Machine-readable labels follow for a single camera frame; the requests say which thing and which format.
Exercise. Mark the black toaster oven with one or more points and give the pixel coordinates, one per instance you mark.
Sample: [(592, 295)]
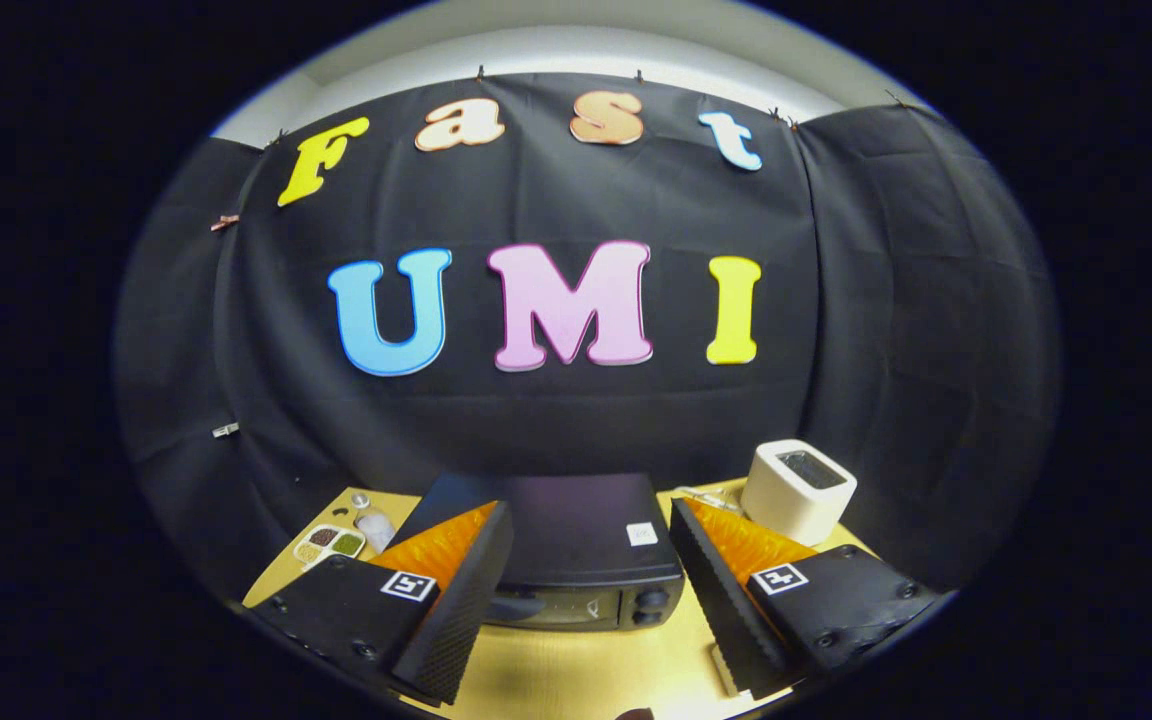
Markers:
[(576, 530)]

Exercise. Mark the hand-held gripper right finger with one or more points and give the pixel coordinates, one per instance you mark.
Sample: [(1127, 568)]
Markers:
[(716, 600)]

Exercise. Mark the copper cloth clip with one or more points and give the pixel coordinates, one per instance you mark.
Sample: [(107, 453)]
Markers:
[(224, 222)]

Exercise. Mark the white food plate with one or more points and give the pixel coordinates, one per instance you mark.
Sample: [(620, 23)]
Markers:
[(722, 668)]

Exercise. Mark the small silver topped shaker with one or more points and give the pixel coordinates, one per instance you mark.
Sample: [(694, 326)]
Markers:
[(374, 528)]

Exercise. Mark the white compartment spice dish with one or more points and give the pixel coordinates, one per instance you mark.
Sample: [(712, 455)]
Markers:
[(331, 544)]

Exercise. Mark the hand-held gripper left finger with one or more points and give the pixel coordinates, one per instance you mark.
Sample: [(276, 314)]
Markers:
[(456, 600)]

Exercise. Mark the white pop-up toaster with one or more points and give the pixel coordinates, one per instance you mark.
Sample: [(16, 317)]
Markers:
[(786, 505)]

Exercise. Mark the silver cloth clip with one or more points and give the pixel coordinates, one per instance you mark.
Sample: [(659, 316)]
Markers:
[(225, 430)]

